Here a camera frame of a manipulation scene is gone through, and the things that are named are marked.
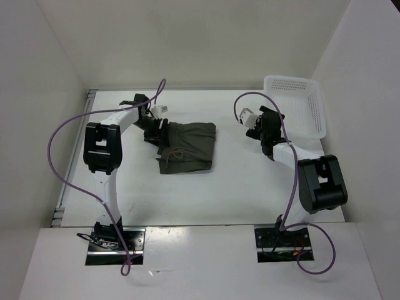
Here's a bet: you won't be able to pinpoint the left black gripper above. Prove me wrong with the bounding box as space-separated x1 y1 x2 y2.
132 116 169 147

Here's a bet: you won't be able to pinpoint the olive green shorts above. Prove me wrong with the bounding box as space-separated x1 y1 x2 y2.
157 122 216 174

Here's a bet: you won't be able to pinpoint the white plastic basket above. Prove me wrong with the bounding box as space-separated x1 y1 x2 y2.
264 75 326 139

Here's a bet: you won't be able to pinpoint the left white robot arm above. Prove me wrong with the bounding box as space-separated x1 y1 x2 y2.
83 94 168 250

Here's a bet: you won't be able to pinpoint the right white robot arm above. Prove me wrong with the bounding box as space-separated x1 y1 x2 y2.
239 106 348 246

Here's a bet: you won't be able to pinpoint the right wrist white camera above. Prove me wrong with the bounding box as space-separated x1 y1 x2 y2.
238 107 259 129

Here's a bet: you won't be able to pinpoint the wrist white camera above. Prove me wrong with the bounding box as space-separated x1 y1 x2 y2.
238 107 259 129
151 106 168 119

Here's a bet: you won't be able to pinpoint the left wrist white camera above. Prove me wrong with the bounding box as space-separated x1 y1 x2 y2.
151 106 168 119

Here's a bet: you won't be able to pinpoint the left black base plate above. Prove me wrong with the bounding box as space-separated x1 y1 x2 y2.
77 228 146 266

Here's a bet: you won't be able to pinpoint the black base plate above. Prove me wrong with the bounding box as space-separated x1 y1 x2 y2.
77 228 146 266
254 226 314 263

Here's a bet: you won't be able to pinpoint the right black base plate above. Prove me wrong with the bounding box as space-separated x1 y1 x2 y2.
254 226 314 263

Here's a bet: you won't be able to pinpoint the aluminium table edge rail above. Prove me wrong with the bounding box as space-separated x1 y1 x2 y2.
50 89 98 228

